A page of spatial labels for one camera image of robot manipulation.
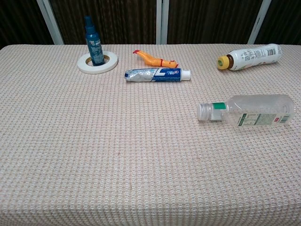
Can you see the white ribbed bottle cap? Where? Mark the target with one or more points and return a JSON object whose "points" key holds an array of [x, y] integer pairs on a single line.
{"points": [[204, 112]]}

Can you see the transparent plastic bottle green label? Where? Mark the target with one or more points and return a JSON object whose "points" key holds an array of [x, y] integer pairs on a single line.
{"points": [[256, 108]]}

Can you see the beige cloth-covered table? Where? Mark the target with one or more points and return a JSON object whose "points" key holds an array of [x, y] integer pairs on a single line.
{"points": [[117, 153]]}

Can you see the blue spray bottle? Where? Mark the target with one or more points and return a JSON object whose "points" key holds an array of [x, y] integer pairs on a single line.
{"points": [[96, 47]]}

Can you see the white labelled bottle yellow cap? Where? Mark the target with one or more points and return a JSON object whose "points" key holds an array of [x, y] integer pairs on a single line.
{"points": [[254, 56]]}

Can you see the blue white toothpaste tube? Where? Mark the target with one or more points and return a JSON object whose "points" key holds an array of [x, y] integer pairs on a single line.
{"points": [[162, 75]]}

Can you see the orange rubber chicken toy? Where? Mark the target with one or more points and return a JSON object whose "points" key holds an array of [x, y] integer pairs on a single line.
{"points": [[152, 60]]}

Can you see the white tape roll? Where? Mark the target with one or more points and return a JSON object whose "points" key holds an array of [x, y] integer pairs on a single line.
{"points": [[82, 65]]}

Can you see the grey metal screen post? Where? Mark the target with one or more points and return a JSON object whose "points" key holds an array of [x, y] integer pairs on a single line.
{"points": [[50, 23], [162, 23], [258, 23]]}

